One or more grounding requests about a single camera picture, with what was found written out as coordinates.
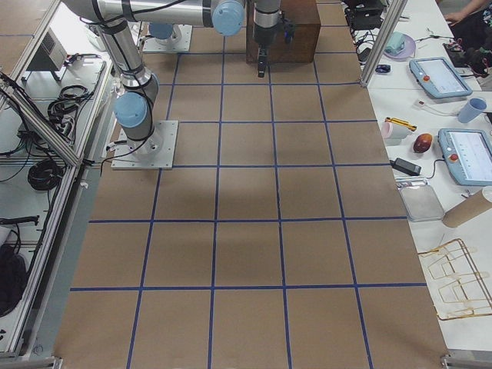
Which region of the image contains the upper blue teach pendant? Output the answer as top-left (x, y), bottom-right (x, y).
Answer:
top-left (409, 57), bottom-right (473, 98)

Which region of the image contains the lavender plate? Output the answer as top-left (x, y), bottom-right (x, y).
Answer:
top-left (384, 33), bottom-right (416, 61)

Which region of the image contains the teal object on plate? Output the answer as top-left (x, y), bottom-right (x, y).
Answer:
top-left (384, 32), bottom-right (405, 56)

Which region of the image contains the pink cup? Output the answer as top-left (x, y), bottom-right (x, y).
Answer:
top-left (381, 121), bottom-right (412, 140)

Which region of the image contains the grey electronics box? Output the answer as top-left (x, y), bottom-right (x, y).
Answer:
top-left (26, 28), bottom-right (68, 81)

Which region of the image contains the light blue plastic cup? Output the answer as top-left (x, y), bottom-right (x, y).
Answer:
top-left (457, 98), bottom-right (487, 124)

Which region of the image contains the dark wooden drawer cabinet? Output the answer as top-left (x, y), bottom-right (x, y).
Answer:
top-left (268, 0), bottom-right (321, 64)

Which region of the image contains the black power adapter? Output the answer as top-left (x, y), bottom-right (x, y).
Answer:
top-left (390, 158), bottom-right (421, 176)

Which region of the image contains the gold metal tool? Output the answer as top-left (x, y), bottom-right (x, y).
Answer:
top-left (385, 117), bottom-right (417, 131)

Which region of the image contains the red mango fruit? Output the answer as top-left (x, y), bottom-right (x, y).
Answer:
top-left (413, 133), bottom-right (433, 154)

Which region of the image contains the cardboard tube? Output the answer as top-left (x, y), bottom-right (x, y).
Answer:
top-left (442, 186), bottom-right (491, 228)

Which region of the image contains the blue teach pendant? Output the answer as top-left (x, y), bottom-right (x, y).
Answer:
top-left (409, 57), bottom-right (473, 98)
top-left (437, 128), bottom-right (491, 186)

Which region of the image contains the silver metal tray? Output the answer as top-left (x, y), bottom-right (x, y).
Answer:
top-left (395, 176), bottom-right (444, 222)

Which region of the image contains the lower blue teach pendant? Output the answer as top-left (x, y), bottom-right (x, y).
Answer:
top-left (437, 128), bottom-right (491, 186)

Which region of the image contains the gold wire rack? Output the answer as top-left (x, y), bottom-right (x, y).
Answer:
top-left (418, 238), bottom-right (491, 321)

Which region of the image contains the aluminium frame post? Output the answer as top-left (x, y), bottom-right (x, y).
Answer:
top-left (360, 0), bottom-right (407, 88)

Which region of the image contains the black cable coil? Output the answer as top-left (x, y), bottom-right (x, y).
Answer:
top-left (27, 156), bottom-right (62, 192)

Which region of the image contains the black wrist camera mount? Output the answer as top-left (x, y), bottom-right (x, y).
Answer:
top-left (281, 14), bottom-right (296, 45)

